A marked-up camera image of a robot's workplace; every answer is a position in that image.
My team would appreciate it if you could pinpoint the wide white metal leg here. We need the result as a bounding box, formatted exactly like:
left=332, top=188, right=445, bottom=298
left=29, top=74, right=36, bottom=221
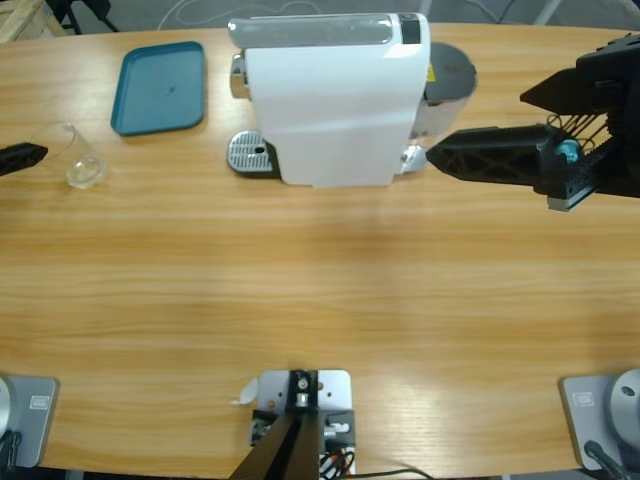
left=532, top=0, right=561, bottom=26

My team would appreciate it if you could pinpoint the white tape tab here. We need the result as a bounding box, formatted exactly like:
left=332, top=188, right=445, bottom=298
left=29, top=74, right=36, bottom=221
left=229, top=378, right=260, bottom=406

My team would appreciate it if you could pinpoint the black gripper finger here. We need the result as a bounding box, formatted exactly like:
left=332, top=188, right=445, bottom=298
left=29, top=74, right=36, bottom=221
left=0, top=143, right=50, bottom=177

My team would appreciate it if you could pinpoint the dark grey water tank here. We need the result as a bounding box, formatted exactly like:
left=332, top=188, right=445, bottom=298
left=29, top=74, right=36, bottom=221
left=408, top=42, right=479, bottom=176

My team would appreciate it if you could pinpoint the teal plastic tray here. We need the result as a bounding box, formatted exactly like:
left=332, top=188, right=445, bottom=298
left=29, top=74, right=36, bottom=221
left=109, top=40, right=207, bottom=137

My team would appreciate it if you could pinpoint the white mounting block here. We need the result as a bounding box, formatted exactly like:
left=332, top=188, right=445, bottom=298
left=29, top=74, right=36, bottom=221
left=249, top=369, right=357, bottom=476

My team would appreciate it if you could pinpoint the white capsule coffee machine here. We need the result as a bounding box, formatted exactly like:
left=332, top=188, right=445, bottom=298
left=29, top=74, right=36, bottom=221
left=227, top=12, right=432, bottom=190

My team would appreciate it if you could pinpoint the clear drinking glass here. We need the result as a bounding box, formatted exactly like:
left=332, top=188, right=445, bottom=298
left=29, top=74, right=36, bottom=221
left=29, top=122, right=109, bottom=190

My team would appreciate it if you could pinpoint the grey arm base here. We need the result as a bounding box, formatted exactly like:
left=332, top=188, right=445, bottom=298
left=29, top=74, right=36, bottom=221
left=0, top=374, right=61, bottom=471
left=558, top=368, right=640, bottom=474

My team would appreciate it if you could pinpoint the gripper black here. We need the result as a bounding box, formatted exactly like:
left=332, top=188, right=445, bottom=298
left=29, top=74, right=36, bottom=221
left=424, top=33, right=640, bottom=214

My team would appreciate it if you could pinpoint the black base cable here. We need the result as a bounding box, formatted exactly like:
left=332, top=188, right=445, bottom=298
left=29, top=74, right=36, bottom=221
left=583, top=439, right=629, bottom=480
left=0, top=430, right=24, bottom=471

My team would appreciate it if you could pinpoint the black cable at table edge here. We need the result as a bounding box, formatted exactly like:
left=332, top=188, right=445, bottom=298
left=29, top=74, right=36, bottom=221
left=357, top=467, right=431, bottom=480

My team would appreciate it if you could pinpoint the black camera post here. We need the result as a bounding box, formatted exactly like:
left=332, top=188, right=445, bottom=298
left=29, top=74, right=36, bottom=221
left=232, top=369, right=321, bottom=480

